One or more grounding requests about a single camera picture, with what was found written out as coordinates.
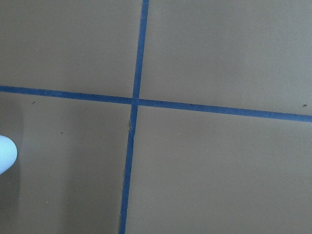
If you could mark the light blue cup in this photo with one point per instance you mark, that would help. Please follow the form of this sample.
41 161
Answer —
8 153

